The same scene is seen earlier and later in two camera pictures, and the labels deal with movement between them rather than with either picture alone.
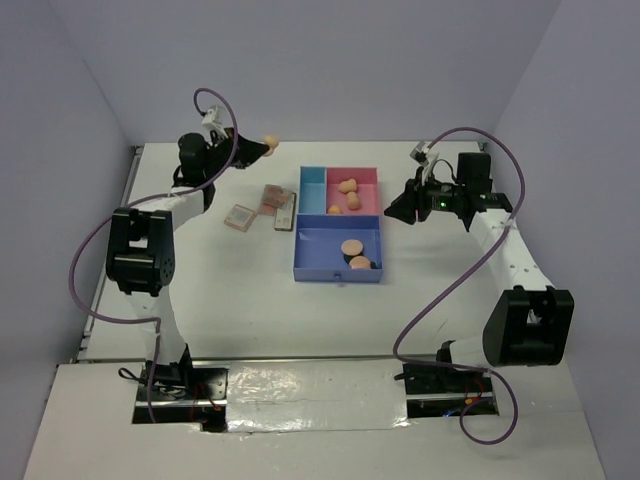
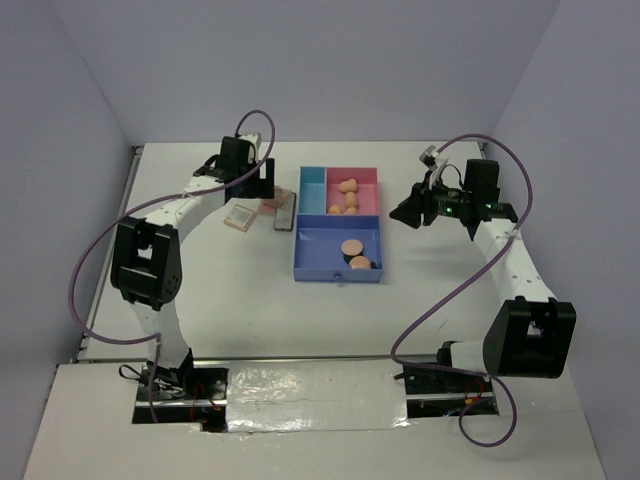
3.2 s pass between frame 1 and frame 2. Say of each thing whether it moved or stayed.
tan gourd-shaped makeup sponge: stayed
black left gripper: moved
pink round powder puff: stayed
